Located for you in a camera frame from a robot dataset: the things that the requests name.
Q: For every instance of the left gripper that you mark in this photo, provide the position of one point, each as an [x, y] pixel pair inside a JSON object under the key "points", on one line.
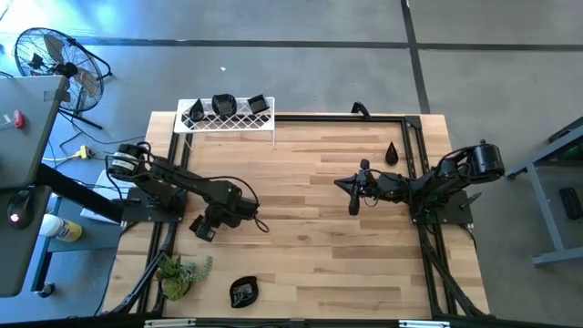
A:
{"points": [[228, 212]]}

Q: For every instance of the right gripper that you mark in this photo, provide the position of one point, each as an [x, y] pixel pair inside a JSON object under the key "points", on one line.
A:
{"points": [[382, 187]]}

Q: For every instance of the black square mini plate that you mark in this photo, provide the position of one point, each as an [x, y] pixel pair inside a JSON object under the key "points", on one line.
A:
{"points": [[258, 104], [201, 234]]}

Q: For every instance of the black leaf-shaped mini plate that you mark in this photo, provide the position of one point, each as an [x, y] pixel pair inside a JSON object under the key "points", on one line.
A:
{"points": [[224, 105], [243, 291]]}

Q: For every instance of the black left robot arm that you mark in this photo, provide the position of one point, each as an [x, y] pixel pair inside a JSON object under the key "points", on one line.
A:
{"points": [[182, 182]]}

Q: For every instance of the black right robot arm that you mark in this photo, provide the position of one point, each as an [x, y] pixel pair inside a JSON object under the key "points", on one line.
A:
{"points": [[455, 177]]}

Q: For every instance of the potted green succulent plant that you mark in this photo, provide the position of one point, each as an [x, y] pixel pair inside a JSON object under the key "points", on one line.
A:
{"points": [[177, 278]]}

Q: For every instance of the black diagonal beam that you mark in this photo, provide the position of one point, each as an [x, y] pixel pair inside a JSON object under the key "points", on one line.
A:
{"points": [[77, 191]]}

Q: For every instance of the yellow power plug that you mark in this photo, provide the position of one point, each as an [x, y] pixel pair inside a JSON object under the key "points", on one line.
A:
{"points": [[83, 152]]}

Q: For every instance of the white and yellow bottle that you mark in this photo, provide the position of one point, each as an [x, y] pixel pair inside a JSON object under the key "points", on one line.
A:
{"points": [[57, 228]]}

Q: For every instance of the black computer mouse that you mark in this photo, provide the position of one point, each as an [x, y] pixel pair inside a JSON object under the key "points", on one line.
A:
{"points": [[19, 208]]}

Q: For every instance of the dark desk top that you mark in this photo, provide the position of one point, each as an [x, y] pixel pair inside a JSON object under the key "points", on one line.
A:
{"points": [[18, 255]]}

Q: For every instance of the grey metal cart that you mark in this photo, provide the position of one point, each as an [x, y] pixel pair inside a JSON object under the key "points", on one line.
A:
{"points": [[546, 218]]}

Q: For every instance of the grey desk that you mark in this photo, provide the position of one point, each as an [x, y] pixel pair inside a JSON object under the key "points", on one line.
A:
{"points": [[23, 136]]}

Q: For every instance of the black floor fan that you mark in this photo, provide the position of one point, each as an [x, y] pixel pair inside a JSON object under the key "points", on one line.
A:
{"points": [[64, 69]]}

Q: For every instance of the red button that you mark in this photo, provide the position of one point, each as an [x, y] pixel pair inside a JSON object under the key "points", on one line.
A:
{"points": [[18, 119]]}

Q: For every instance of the black flat device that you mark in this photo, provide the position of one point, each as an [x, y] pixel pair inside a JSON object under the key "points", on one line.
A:
{"points": [[571, 203]]}

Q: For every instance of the white metal bracket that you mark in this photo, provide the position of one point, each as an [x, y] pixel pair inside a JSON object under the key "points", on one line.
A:
{"points": [[423, 324], [169, 323]]}

